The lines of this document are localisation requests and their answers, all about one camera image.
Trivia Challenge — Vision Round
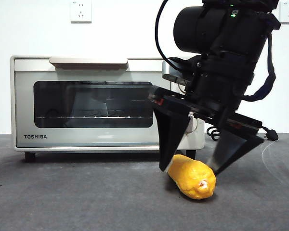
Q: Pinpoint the yellow corn cob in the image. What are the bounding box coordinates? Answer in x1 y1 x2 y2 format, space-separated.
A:
167 154 217 200

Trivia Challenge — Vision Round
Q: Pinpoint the beige oven door handle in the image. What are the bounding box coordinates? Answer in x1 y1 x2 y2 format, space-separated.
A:
49 57 129 71

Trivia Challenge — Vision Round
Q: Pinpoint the glass oven door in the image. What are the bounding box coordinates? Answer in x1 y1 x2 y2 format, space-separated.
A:
13 57 171 148

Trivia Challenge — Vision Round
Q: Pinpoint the white oven knob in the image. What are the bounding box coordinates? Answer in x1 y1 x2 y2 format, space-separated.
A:
187 117 198 135

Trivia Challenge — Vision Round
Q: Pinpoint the white Toshiba toaster oven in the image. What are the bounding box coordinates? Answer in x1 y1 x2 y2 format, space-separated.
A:
10 54 205 162

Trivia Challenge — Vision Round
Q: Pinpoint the black power cable with plug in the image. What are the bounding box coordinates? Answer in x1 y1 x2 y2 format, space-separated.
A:
206 125 279 142

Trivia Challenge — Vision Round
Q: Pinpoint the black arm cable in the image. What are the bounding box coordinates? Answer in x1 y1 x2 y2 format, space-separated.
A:
155 0 184 73

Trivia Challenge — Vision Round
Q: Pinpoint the metal wire oven rack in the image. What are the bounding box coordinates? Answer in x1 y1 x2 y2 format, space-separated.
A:
36 109 154 120

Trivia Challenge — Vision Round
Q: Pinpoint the dark blue sleeved cable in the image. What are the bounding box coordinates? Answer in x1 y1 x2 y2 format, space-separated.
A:
242 31 277 102

